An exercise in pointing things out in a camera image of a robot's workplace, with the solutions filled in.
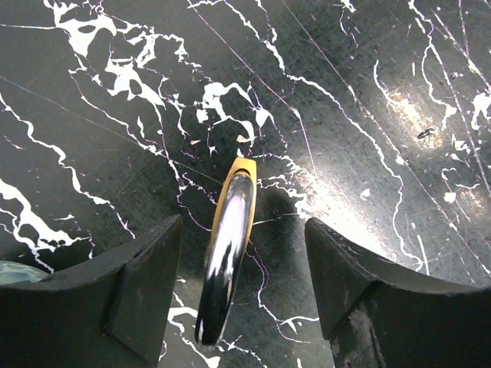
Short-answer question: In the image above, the brass padlock silver shackle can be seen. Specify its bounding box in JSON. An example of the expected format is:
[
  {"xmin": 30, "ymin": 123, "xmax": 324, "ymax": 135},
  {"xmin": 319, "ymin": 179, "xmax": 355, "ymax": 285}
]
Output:
[{"xmin": 194, "ymin": 157, "xmax": 257, "ymax": 347}]

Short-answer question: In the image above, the green ceramic mug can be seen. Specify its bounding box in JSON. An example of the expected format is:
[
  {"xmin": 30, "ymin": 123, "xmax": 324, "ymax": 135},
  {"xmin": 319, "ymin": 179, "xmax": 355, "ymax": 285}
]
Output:
[{"xmin": 0, "ymin": 260, "xmax": 49, "ymax": 285}]

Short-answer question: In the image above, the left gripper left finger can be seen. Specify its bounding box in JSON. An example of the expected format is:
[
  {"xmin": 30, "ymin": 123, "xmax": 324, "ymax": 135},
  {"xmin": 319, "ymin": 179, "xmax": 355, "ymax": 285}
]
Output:
[{"xmin": 1, "ymin": 215, "xmax": 183, "ymax": 367}]

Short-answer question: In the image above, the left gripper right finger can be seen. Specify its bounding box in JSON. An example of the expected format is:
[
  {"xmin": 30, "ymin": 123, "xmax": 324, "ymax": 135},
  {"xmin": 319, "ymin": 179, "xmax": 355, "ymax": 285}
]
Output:
[{"xmin": 305, "ymin": 218, "xmax": 490, "ymax": 367}]

